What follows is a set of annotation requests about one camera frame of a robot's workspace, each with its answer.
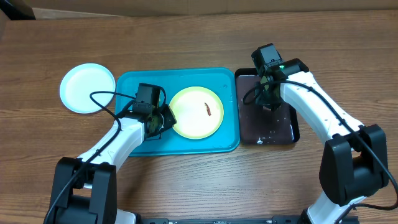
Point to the teal plastic tray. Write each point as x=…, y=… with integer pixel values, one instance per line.
x=218, y=80

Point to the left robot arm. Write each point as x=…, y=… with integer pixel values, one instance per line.
x=85, y=188

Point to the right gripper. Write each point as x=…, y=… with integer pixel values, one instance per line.
x=262, y=99

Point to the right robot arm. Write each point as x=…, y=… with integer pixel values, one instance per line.
x=354, y=163

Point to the black water tray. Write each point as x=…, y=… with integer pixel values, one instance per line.
x=259, y=125

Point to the dark object top-left corner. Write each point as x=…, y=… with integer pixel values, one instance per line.
x=17, y=10

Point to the light blue plate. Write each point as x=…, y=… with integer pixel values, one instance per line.
x=80, y=82

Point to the yellow plate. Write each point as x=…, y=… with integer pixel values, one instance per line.
x=198, y=111

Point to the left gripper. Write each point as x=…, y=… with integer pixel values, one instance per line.
x=170, y=119

